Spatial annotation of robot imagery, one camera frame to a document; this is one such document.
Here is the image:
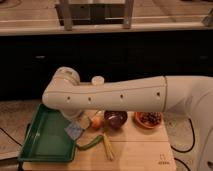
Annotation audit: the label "blue sponge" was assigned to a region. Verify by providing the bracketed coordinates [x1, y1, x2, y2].
[65, 122, 83, 140]

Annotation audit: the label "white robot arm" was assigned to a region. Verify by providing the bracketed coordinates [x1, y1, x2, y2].
[42, 67, 213, 171]

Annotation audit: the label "green plastic tray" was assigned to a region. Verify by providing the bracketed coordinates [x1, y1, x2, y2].
[18, 104, 76, 162]

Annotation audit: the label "orange fruit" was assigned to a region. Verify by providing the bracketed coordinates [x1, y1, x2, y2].
[91, 116, 103, 129]

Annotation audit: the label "dark red bowl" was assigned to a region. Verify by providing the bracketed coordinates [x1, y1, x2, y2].
[104, 111, 128, 129]

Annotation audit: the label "yellow corn cob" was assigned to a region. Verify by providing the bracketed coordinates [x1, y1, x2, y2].
[103, 134, 114, 161]

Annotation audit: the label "white round container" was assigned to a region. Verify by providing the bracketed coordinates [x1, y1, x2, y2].
[91, 76, 105, 85]

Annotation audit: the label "orange bowl with food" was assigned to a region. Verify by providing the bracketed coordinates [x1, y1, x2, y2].
[134, 112, 162, 129]

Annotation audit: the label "wooden stool legs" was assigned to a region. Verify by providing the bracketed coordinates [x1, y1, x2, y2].
[55, 0, 134, 31]

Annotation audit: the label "black cable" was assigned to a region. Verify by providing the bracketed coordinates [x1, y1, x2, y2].
[170, 118, 196, 154]

